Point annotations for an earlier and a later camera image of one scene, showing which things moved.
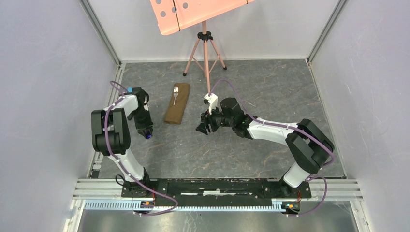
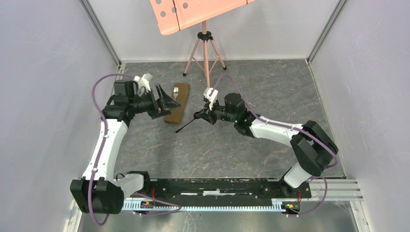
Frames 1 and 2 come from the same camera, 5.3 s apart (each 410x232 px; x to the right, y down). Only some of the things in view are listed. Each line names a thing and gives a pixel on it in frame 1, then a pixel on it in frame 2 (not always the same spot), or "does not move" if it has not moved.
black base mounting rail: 179,192 does not move
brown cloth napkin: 177,103 does not move
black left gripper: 148,125 → 160,107
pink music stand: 172,16 does not move
